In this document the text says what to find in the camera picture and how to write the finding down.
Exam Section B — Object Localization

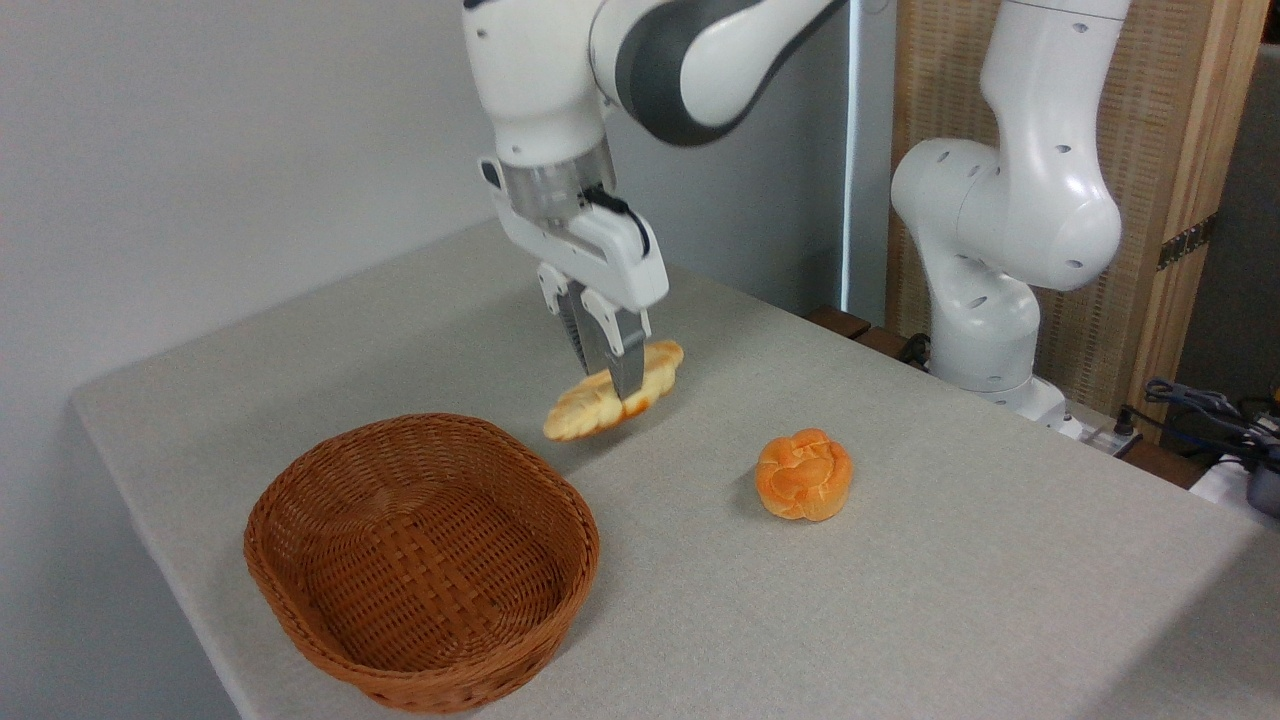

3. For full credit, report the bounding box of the long pale braided bread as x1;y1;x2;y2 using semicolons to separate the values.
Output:
543;340;686;443

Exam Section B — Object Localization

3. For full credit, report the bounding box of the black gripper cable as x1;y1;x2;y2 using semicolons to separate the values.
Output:
584;185;652;258

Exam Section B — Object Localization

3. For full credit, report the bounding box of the wooden rattan folding screen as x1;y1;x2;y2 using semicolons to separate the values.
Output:
885;0;1271;447

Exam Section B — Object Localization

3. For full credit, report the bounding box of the white box under cables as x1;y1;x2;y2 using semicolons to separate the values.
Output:
1188;452;1280;531

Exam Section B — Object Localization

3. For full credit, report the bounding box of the brown woven wicker basket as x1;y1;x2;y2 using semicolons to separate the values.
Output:
243;412;601;715

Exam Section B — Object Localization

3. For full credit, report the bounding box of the bundle of dark cables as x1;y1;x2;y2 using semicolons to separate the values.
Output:
1143;378;1280;463

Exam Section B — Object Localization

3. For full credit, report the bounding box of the white vertical wall trim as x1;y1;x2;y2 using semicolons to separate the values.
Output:
843;0;863;313

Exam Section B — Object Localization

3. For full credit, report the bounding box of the dark blue plastic device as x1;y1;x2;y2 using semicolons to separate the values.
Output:
1246;463;1280;520

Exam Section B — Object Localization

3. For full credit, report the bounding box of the round orange bread bun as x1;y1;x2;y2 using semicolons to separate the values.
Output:
755;428;854;523

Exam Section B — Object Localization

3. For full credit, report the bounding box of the brown wooden slat bench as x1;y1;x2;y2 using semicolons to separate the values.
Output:
805;305;933;369

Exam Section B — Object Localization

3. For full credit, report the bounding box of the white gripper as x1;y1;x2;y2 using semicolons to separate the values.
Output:
490;185;670;402

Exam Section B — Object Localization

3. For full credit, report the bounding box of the black screen hinge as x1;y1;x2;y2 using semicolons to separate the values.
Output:
1157;213;1219;272

